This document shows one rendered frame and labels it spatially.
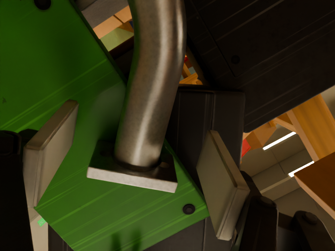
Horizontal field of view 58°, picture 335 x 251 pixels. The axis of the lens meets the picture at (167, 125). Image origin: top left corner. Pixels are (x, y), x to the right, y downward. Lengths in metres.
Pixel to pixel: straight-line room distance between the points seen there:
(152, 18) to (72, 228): 0.18
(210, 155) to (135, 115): 0.05
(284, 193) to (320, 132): 6.85
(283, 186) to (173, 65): 7.66
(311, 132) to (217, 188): 0.90
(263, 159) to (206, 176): 9.53
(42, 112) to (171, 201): 0.12
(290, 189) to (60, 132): 7.77
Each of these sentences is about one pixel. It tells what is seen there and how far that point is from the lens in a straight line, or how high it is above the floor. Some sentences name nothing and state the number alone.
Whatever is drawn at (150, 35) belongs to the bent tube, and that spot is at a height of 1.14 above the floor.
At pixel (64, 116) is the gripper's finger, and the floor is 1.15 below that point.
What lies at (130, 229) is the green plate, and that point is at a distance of 0.26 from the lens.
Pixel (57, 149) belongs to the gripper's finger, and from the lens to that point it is 0.16.
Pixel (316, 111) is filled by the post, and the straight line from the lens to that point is 1.05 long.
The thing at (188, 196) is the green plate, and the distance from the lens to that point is 0.24.
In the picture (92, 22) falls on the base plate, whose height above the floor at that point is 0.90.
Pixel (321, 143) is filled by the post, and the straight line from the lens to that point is 1.07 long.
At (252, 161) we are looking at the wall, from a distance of 9.67.
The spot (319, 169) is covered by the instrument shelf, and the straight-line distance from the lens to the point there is 0.80.
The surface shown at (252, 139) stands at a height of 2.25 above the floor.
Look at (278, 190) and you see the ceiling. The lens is 7.82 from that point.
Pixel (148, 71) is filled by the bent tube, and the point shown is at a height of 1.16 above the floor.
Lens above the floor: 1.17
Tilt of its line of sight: 5 degrees up
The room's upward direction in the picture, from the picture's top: 149 degrees clockwise
